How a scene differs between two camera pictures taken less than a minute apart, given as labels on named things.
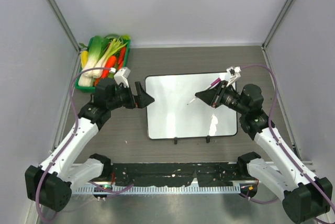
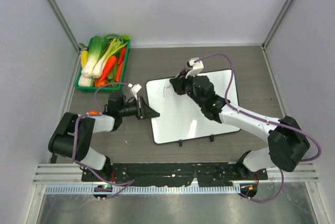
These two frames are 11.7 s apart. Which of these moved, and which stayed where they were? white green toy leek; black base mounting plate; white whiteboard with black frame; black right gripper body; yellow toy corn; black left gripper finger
Moved: black right gripper body; black left gripper finger
Stayed: black base mounting plate; white green toy leek; yellow toy corn; white whiteboard with black frame
